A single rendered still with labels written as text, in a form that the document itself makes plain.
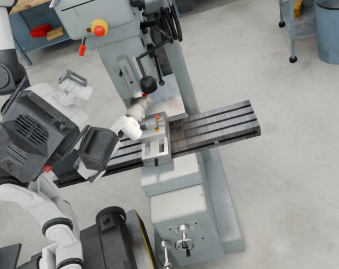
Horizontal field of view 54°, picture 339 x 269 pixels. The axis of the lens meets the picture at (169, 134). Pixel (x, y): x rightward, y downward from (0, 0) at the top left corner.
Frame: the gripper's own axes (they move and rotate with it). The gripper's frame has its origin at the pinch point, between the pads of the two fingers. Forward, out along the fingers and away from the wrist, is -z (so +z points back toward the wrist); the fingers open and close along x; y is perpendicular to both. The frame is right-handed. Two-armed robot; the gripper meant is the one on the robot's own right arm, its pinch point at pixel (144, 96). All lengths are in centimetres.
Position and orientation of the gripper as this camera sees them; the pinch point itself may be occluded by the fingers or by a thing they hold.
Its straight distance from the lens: 175.6
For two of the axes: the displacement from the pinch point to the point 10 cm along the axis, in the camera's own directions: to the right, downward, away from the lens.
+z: -2.7, 7.2, -6.3
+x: -9.2, -0.1, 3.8
